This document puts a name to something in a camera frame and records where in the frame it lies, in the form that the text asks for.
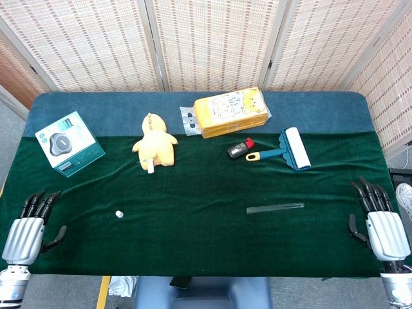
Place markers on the yellow cat print tissue pack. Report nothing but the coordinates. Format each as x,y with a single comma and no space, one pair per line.
230,112

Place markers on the white shoe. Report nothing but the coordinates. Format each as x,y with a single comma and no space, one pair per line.
405,199

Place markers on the blue table cover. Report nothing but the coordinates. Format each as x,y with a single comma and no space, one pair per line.
112,109

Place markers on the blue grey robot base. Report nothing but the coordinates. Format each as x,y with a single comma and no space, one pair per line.
206,294

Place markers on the clear glass test tube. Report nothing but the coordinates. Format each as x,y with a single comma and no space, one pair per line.
273,208

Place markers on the yellow plush toy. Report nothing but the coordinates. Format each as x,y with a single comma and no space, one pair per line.
156,146

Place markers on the black box on floor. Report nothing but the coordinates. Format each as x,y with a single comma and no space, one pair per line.
400,178

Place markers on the bamboo folding screen panel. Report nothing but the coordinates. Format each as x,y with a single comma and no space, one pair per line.
391,96
16,74
328,45
215,45
90,45

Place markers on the small white cap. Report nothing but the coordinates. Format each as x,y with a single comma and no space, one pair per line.
119,214

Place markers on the crumpled white plastic bag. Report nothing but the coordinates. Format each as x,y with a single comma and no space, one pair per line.
122,286

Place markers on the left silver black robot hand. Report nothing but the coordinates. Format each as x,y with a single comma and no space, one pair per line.
22,239

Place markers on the teal lint roller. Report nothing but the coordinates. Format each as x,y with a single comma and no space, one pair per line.
297,148

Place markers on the teal white product box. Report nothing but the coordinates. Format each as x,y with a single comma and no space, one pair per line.
69,145

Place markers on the flat black device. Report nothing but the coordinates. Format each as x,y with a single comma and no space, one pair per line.
179,282

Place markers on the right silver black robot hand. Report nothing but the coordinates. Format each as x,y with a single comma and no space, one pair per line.
387,235

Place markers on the dark green velvet cloth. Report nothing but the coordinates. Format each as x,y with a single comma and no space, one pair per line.
193,231

